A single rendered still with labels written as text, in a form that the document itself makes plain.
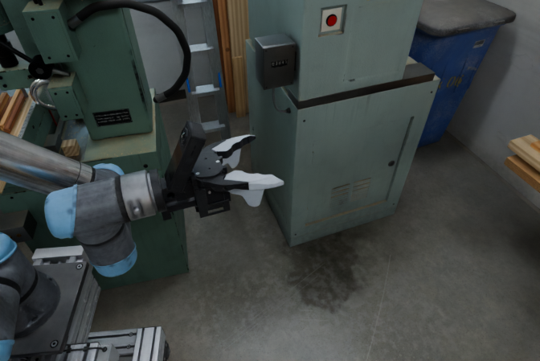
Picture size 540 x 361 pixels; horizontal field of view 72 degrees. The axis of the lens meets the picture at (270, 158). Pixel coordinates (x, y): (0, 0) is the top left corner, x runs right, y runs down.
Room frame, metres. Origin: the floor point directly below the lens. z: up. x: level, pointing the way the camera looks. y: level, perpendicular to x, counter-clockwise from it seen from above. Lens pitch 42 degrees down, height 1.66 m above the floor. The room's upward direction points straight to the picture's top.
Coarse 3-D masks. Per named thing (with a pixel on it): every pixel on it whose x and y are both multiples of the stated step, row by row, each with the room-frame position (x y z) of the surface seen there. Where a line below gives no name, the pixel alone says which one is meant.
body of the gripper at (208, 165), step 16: (208, 160) 0.46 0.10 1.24; (192, 176) 0.42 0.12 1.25; (208, 176) 0.41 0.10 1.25; (160, 192) 0.39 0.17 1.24; (176, 192) 0.41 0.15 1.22; (192, 192) 0.42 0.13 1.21; (208, 192) 0.41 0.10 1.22; (224, 192) 0.42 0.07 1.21; (160, 208) 0.38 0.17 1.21; (176, 208) 0.40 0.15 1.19; (208, 208) 0.41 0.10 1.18; (224, 208) 0.41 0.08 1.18
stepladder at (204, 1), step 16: (176, 0) 1.93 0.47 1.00; (192, 0) 1.95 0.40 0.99; (208, 0) 1.97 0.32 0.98; (176, 16) 1.91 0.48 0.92; (208, 16) 1.96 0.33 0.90; (208, 32) 1.94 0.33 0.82; (192, 48) 1.91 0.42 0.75; (208, 48) 1.91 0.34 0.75; (192, 64) 1.90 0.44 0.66; (192, 80) 1.87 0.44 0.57; (192, 96) 1.83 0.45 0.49; (224, 96) 1.91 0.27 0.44; (192, 112) 1.84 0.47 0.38; (224, 112) 1.89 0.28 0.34; (208, 128) 1.82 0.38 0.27; (224, 128) 1.84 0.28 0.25
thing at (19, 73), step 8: (0, 64) 1.12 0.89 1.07; (24, 64) 1.12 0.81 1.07; (0, 72) 1.07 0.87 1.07; (8, 72) 1.07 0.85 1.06; (16, 72) 1.08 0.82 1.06; (24, 72) 1.09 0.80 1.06; (0, 80) 1.07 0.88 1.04; (8, 80) 1.07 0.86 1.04; (16, 80) 1.08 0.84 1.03; (24, 80) 1.08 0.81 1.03; (8, 88) 1.07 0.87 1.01; (16, 88) 1.07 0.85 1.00
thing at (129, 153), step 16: (64, 128) 1.12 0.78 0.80; (80, 128) 1.12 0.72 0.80; (80, 144) 1.03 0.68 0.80; (96, 144) 1.03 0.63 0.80; (112, 144) 1.03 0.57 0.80; (128, 144) 1.03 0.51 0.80; (144, 144) 1.03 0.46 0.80; (80, 160) 0.94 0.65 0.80; (96, 160) 0.95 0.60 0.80; (112, 160) 0.96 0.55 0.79; (128, 160) 0.97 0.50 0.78; (144, 160) 0.98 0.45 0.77; (160, 160) 1.02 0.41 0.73
